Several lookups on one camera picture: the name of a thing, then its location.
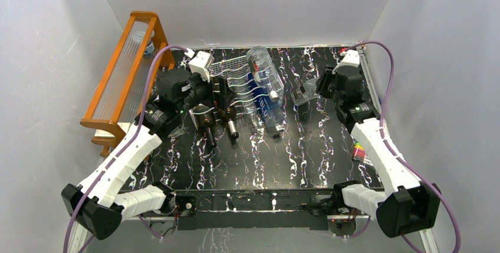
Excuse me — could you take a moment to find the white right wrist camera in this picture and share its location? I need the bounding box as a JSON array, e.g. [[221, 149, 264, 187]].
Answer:
[[333, 50, 360, 74]]

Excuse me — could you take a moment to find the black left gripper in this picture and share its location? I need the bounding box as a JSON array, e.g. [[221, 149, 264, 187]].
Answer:
[[177, 66, 236, 114]]

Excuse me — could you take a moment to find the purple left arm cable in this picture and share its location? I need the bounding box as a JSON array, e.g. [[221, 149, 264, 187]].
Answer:
[[63, 45, 194, 253]]

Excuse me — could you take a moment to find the white wire wine rack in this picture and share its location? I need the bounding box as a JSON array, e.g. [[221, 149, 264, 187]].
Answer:
[[208, 56, 257, 121]]

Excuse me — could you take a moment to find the orange wooden shelf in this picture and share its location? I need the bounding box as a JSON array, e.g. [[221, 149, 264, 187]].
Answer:
[[80, 11, 175, 157]]

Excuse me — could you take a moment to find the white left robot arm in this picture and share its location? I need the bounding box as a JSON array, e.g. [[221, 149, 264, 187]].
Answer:
[[61, 68, 234, 240]]

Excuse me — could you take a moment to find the pack of coloured markers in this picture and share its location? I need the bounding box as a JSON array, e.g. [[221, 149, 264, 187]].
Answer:
[[351, 142, 373, 167]]

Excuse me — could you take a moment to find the square clear bottle black cap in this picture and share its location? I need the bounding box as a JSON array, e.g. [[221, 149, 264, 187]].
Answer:
[[291, 77, 328, 106]]

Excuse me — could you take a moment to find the dark wine bottle brown label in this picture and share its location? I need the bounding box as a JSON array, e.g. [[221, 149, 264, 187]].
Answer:
[[219, 107, 239, 145]]

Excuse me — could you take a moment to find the aluminium frame rail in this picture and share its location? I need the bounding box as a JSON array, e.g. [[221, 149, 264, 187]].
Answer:
[[68, 188, 438, 253]]

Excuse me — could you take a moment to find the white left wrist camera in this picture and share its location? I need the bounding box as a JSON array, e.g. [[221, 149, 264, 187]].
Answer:
[[185, 48, 214, 83]]

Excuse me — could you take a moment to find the plastic water bottle on shelf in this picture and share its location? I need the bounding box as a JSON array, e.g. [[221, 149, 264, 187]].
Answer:
[[131, 31, 155, 56]]

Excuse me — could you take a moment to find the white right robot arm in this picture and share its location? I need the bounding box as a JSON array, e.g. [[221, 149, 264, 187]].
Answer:
[[316, 65, 440, 238]]

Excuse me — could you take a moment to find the round clear bottle white cap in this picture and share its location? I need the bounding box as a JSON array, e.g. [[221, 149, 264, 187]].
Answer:
[[246, 46, 284, 106]]

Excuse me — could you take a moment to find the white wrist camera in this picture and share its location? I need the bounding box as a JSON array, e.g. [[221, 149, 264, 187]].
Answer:
[[333, 50, 360, 74], [185, 48, 214, 83]]

